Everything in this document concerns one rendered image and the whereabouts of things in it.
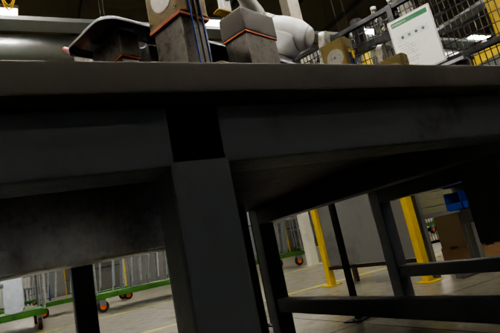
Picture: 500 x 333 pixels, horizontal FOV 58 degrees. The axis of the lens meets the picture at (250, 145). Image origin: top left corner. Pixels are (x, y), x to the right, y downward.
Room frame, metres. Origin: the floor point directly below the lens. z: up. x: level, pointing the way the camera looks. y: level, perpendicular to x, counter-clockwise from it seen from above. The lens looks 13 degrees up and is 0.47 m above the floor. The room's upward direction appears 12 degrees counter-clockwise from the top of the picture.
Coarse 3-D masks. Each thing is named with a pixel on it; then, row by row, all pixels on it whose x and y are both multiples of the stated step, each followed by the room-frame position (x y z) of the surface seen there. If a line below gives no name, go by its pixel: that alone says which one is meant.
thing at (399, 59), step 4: (392, 56) 1.56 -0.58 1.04; (396, 56) 1.55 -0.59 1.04; (400, 56) 1.54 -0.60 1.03; (404, 56) 1.55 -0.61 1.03; (384, 60) 1.58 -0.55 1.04; (388, 60) 1.57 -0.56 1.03; (392, 60) 1.56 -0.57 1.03; (396, 60) 1.56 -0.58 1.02; (400, 60) 1.55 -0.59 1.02; (404, 60) 1.55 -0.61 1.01; (380, 64) 1.60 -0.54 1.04; (384, 64) 1.59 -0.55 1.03; (388, 64) 1.58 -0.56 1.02; (392, 64) 1.57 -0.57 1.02; (396, 64) 1.56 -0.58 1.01; (400, 64) 1.55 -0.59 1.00; (404, 64) 1.54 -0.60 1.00; (408, 64) 1.55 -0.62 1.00
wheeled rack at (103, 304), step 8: (160, 280) 8.34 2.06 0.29; (168, 280) 7.92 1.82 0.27; (96, 288) 7.44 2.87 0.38; (120, 288) 8.46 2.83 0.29; (128, 288) 7.68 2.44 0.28; (136, 288) 7.68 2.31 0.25; (144, 288) 7.74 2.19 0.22; (96, 296) 7.42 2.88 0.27; (104, 296) 7.47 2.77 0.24; (112, 296) 7.52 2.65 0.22; (104, 304) 7.52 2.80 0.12
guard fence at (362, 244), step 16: (320, 208) 4.43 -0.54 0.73; (336, 208) 4.21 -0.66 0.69; (352, 208) 4.02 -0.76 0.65; (368, 208) 3.84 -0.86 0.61; (400, 208) 3.52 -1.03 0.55; (320, 224) 4.49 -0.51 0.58; (352, 224) 4.07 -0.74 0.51; (368, 224) 3.88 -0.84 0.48; (400, 224) 3.57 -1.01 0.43; (416, 224) 3.44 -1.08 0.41; (320, 240) 4.49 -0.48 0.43; (352, 240) 4.11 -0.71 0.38; (368, 240) 3.92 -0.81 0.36; (400, 240) 3.60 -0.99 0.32; (416, 240) 3.43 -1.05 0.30; (336, 256) 4.36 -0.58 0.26; (352, 256) 4.16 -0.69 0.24; (368, 256) 3.97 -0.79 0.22; (416, 256) 3.47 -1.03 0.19
